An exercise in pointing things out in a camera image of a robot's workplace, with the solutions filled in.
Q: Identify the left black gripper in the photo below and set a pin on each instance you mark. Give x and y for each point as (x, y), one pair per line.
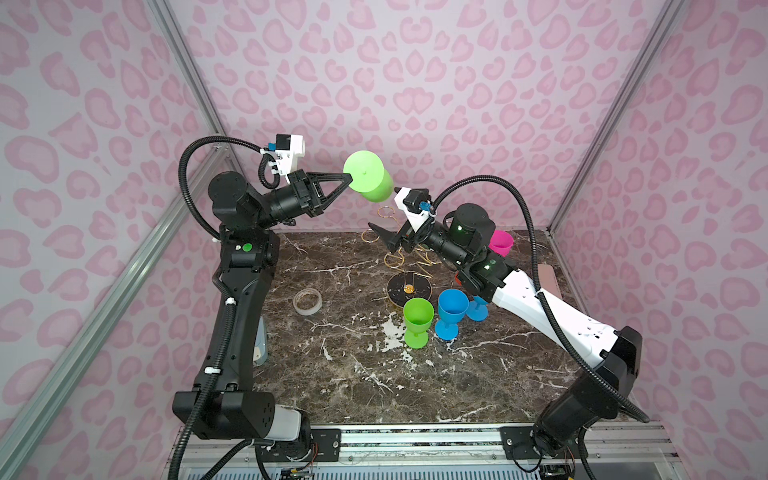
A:
(306, 196)

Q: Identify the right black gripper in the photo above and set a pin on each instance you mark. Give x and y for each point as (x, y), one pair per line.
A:
(397, 241)

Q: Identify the green wine glass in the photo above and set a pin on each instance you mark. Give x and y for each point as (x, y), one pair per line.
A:
(418, 315)
(369, 176)

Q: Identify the blue wine glass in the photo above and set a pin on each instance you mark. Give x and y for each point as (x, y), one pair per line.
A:
(477, 309)
(452, 308)

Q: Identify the magenta wine glass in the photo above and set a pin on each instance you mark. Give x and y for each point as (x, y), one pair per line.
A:
(501, 242)

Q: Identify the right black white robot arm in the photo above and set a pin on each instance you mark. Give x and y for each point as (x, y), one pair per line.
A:
(609, 359)

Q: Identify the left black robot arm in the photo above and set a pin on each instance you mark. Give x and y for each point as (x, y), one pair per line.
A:
(222, 404)

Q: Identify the clear tape roll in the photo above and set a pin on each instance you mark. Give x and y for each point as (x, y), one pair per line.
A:
(307, 302)

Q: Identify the pink rectangular block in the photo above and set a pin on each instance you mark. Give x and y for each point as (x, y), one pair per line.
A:
(548, 279)

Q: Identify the grey blue flat object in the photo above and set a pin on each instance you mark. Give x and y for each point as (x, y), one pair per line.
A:
(260, 352)

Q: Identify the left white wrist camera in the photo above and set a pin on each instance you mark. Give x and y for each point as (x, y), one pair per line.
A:
(284, 153)

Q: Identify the gold wire glass rack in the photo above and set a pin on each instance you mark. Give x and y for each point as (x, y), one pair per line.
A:
(411, 276)

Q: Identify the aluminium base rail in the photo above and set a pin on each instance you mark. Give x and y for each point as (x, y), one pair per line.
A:
(616, 450)

